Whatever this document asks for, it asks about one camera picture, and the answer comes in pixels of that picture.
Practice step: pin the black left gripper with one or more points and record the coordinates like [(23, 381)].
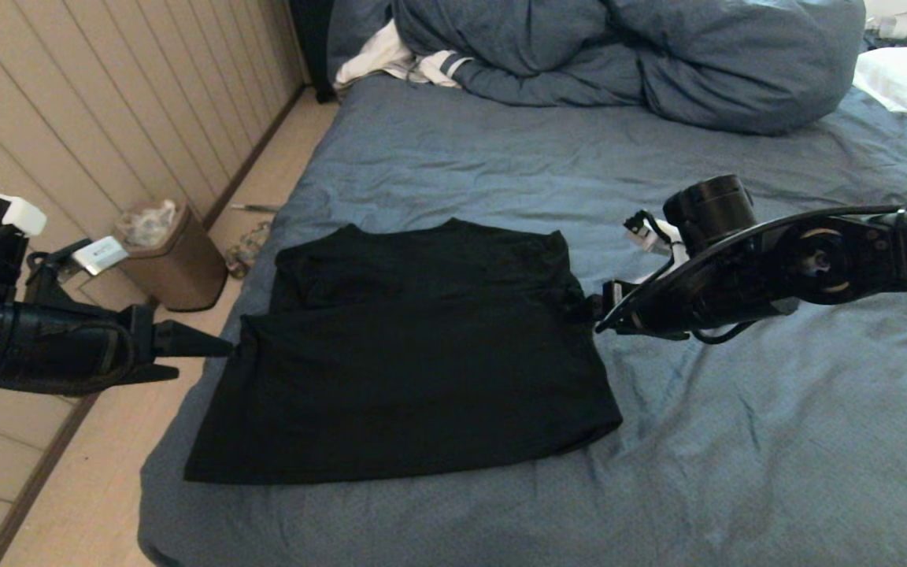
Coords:
[(138, 342)]

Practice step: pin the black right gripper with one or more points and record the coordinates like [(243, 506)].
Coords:
[(623, 311)]

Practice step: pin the black printed T-shirt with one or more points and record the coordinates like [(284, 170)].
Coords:
[(422, 378)]

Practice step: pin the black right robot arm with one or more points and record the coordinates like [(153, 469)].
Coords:
[(855, 256)]

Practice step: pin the brown trash bin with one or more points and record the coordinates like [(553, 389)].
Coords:
[(182, 272)]

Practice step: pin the patterned cloth item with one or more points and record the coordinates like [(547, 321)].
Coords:
[(247, 252)]

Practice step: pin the clear plastic bin bag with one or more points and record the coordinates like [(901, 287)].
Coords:
[(146, 224)]

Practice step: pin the blue bed sheet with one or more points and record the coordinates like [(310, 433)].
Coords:
[(737, 472)]

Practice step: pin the white left wrist joint cover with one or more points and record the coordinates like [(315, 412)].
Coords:
[(24, 216)]

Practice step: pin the blue bunched duvet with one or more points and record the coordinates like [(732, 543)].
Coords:
[(658, 55)]

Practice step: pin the black bedside furniture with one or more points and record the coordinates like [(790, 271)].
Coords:
[(312, 47)]

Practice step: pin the white striped garment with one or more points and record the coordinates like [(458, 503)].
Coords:
[(375, 59)]

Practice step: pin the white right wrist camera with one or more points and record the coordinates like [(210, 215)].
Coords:
[(662, 236)]

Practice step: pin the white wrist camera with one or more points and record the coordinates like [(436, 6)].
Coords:
[(101, 254), (662, 236)]

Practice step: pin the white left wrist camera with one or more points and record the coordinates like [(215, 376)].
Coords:
[(101, 254)]

